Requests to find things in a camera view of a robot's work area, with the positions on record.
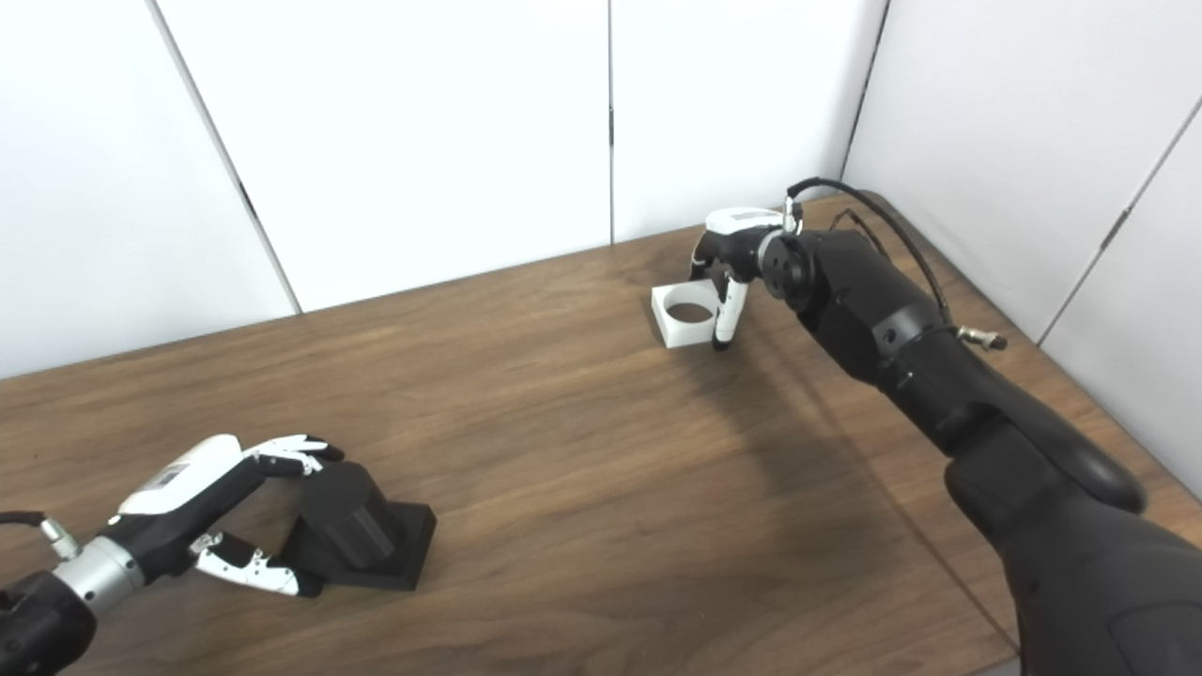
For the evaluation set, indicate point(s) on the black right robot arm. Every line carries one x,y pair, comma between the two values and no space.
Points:
939,376

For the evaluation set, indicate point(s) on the black peg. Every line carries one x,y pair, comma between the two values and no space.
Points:
357,526

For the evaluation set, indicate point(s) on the white square piece with hole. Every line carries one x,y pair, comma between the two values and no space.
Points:
669,329

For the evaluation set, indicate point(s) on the black and white left hand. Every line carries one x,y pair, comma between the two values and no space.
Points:
188,488

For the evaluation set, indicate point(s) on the black and white right hand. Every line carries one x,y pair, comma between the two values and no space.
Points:
737,239

